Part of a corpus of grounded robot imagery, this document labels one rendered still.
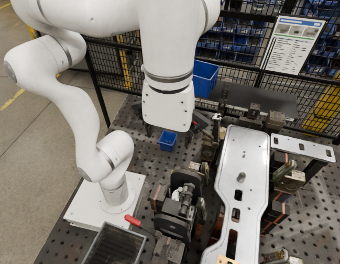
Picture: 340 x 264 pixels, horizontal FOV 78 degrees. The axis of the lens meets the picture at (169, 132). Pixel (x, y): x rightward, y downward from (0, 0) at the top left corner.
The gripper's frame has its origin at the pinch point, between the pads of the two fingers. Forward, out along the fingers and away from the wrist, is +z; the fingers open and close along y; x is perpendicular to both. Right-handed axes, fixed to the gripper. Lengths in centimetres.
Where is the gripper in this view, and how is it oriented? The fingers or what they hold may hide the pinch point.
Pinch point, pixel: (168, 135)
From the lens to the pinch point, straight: 48.8
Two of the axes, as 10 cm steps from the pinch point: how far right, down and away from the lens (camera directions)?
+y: 9.4, 2.4, -2.2
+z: 0.0, 6.7, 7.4
